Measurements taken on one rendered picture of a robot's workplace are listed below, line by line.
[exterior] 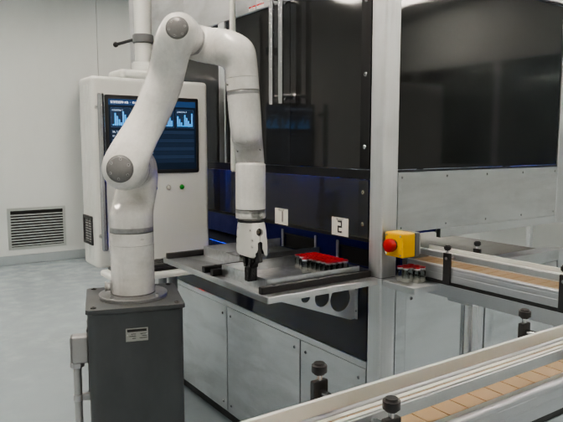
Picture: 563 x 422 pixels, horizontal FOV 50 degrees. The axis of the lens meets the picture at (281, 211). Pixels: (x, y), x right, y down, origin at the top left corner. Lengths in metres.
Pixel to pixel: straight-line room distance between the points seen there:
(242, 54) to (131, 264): 0.64
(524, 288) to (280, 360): 1.07
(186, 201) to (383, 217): 1.03
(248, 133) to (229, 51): 0.22
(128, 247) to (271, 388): 1.03
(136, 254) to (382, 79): 0.87
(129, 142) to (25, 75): 5.45
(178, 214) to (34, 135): 4.58
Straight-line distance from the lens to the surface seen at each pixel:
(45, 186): 7.05
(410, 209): 1.90
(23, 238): 7.04
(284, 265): 2.01
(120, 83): 2.46
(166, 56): 1.63
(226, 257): 2.08
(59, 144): 7.07
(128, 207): 1.69
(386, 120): 1.81
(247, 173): 1.63
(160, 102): 1.65
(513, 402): 0.93
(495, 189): 2.22
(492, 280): 1.72
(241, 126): 1.62
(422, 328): 2.03
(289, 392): 2.37
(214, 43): 1.68
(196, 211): 2.59
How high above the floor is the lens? 1.29
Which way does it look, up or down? 6 degrees down
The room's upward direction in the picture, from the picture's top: straight up
